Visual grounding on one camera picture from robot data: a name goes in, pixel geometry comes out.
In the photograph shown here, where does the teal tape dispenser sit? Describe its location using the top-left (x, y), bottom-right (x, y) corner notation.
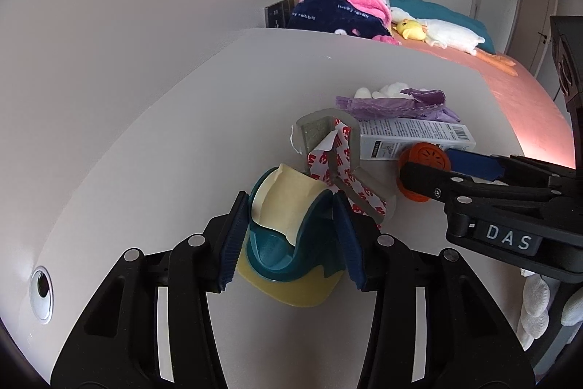
top-left (236, 163), bottom-right (347, 308)

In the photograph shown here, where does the red printed grey tape strip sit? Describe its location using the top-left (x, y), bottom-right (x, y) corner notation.
top-left (290, 108), bottom-right (398, 231)

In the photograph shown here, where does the yellow duck plush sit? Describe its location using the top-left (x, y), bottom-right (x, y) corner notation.
top-left (394, 19), bottom-right (429, 42)

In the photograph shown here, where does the white goose plush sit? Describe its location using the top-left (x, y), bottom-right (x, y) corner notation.
top-left (389, 6), bottom-right (517, 75)

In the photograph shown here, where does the bed with pink sheet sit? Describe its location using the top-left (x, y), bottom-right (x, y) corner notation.
top-left (401, 38), bottom-right (577, 169)

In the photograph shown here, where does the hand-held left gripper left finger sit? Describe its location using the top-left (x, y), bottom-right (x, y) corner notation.
top-left (50, 190), bottom-right (250, 389)

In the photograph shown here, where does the beige room door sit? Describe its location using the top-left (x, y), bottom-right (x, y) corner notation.
top-left (503, 0), bottom-right (561, 75)

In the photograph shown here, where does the dark wall socket panel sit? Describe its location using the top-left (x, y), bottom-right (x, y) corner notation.
top-left (264, 0), bottom-right (296, 28)

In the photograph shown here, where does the white barcode box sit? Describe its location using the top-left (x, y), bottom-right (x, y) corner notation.
top-left (359, 118), bottom-right (477, 162)

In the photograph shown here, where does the orange round perforated disc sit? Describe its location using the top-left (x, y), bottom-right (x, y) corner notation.
top-left (397, 142), bottom-right (453, 203)

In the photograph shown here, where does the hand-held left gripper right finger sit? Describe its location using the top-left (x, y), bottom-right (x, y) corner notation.
top-left (332, 191), bottom-right (536, 389)

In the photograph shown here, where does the purple packet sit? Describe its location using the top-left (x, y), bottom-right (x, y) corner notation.
top-left (336, 88), bottom-right (462, 125)

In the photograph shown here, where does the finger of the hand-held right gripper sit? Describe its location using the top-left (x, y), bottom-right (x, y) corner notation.
top-left (446, 148), bottom-right (575, 190)
top-left (400, 161), bottom-right (562, 208)

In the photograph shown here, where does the navy printed blanket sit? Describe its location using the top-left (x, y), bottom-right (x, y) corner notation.
top-left (286, 0), bottom-right (393, 40)

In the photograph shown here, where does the silver desk cable grommet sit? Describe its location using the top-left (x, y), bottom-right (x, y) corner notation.
top-left (30, 266), bottom-right (54, 321)

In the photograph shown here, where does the teal pillow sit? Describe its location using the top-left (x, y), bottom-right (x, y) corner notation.
top-left (389, 0), bottom-right (495, 55)

